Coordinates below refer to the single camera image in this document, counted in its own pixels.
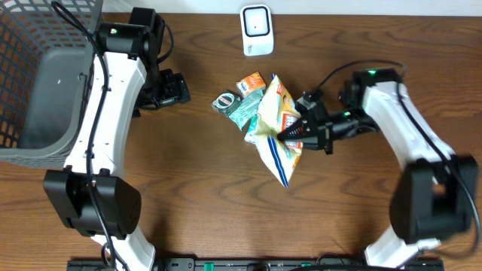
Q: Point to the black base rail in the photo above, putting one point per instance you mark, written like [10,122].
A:
[326,263]

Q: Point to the white barcode scanner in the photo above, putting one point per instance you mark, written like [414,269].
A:
[257,30]

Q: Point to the small teal tissue packet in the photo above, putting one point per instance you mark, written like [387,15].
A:
[249,136]

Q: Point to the black plastic mesh basket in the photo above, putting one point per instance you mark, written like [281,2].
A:
[46,70]

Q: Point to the green Zam-Buk tin box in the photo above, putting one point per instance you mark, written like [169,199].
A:
[226,103]

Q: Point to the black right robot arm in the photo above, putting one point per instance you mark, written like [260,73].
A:
[435,196]

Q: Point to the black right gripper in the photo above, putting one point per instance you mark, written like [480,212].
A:
[318,132]

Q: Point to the teal snack packet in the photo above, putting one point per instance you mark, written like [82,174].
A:
[247,109]

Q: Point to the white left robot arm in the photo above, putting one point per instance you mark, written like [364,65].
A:
[89,193]

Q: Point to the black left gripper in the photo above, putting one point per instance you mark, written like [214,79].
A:
[175,92]

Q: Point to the yellow white snack bag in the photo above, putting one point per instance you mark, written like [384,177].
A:
[276,113]

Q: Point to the orange white small box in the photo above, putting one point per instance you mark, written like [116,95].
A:
[251,84]

